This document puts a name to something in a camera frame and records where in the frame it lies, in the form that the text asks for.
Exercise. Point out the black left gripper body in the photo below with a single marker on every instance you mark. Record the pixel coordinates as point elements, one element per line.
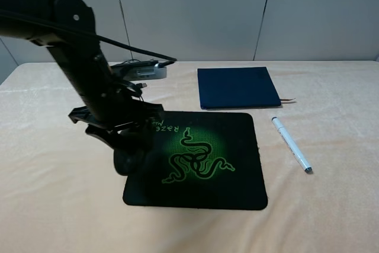
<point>117,108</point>

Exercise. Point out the black green razer mousepad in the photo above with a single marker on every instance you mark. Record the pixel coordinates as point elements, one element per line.
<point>200,160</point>

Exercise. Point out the white marker pen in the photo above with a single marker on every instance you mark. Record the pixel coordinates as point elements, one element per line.
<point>300,158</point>

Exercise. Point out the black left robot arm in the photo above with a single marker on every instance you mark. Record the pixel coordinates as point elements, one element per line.
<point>66,28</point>

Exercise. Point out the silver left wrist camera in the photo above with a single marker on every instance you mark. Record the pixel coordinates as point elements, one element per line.
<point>140,70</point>

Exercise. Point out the black computer mouse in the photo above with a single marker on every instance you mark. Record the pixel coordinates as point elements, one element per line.
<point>129,161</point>

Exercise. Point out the dark blue notebook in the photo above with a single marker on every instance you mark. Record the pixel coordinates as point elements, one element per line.
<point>230,88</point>

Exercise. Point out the brown bookmark ribbon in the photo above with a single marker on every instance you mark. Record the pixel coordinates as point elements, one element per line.
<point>288,100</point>

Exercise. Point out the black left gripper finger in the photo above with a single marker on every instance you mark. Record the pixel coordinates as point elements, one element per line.
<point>110,137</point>
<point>143,135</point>

